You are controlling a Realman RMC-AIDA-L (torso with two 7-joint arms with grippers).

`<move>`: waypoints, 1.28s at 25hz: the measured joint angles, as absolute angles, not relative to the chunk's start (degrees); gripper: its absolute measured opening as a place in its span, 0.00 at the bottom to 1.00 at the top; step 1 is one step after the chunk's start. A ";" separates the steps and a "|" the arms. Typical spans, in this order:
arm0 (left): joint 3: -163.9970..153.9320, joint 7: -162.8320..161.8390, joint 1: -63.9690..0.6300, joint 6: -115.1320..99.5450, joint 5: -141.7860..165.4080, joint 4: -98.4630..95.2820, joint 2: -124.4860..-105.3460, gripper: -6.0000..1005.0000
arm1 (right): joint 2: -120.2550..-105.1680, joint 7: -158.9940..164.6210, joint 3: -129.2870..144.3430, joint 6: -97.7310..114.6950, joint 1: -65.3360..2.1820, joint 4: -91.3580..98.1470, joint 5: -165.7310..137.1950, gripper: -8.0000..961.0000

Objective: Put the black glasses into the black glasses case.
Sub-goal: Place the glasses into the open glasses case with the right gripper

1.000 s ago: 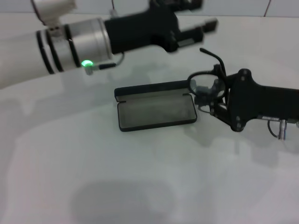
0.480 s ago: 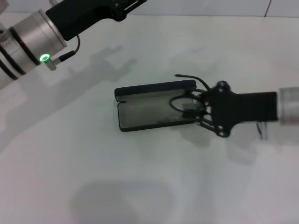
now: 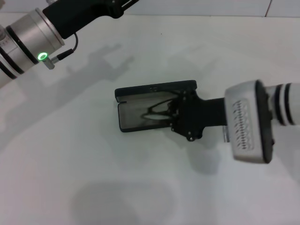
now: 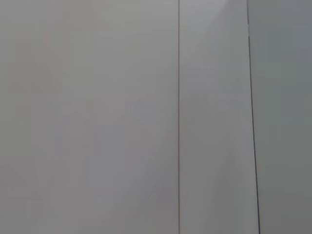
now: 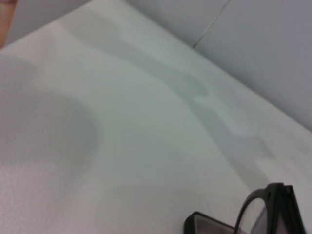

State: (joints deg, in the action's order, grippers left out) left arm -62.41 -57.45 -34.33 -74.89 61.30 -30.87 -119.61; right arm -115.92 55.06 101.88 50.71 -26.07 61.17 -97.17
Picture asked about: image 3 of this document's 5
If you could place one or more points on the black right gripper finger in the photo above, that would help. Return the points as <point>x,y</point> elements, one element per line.
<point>177,103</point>
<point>173,119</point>

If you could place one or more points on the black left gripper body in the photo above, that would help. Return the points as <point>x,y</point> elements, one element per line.
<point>70,18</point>

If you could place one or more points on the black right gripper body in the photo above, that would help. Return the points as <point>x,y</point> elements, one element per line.
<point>199,112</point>

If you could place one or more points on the black framed glasses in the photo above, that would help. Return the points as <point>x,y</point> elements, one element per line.
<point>151,109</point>

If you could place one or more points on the black glasses case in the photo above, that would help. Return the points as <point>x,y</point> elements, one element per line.
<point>131,90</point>

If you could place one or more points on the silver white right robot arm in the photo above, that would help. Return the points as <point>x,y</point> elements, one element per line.
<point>286,105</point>

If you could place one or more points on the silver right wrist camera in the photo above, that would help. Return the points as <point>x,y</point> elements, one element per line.
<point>243,117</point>

